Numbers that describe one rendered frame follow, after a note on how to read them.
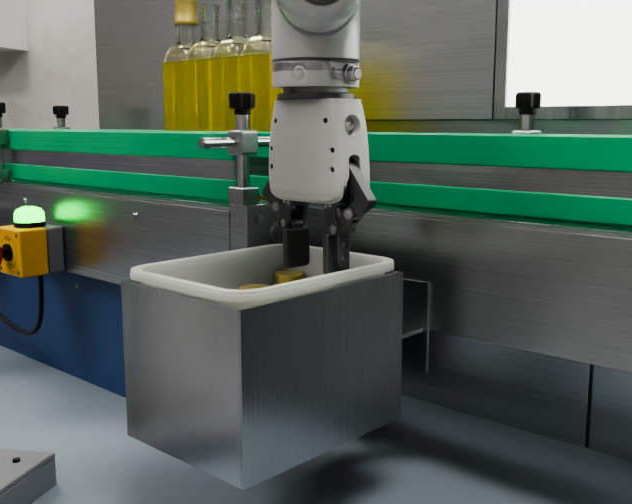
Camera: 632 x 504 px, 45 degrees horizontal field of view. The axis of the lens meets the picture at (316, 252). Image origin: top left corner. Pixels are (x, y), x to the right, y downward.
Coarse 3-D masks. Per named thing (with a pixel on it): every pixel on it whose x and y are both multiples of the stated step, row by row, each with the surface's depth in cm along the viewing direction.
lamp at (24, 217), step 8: (24, 208) 113; (32, 208) 113; (40, 208) 114; (16, 216) 113; (24, 216) 112; (32, 216) 113; (40, 216) 114; (16, 224) 113; (24, 224) 112; (32, 224) 113; (40, 224) 114
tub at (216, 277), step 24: (144, 264) 75; (168, 264) 76; (192, 264) 78; (216, 264) 80; (240, 264) 83; (264, 264) 86; (312, 264) 85; (360, 264) 80; (384, 264) 75; (168, 288) 68; (192, 288) 66; (216, 288) 64; (264, 288) 64; (288, 288) 66; (312, 288) 68
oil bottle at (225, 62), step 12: (228, 36) 106; (240, 36) 105; (216, 48) 106; (228, 48) 104; (240, 48) 104; (216, 60) 106; (228, 60) 104; (216, 72) 106; (228, 72) 105; (216, 84) 107; (228, 84) 105; (216, 96) 107; (228, 96) 105; (216, 108) 107; (228, 108) 106; (216, 120) 108; (228, 120) 106
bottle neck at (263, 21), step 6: (258, 0) 101; (264, 0) 101; (270, 0) 101; (258, 6) 101; (264, 6) 101; (270, 6) 101; (258, 12) 101; (264, 12) 101; (270, 12) 101; (258, 18) 102; (264, 18) 101; (270, 18) 101; (258, 24) 102; (264, 24) 101; (270, 24) 101; (258, 30) 102; (264, 30) 101; (270, 30) 101
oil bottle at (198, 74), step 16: (192, 48) 109; (208, 48) 108; (192, 64) 109; (208, 64) 108; (192, 80) 110; (208, 80) 108; (192, 96) 110; (208, 96) 108; (192, 112) 111; (208, 112) 109; (192, 128) 111; (208, 128) 109
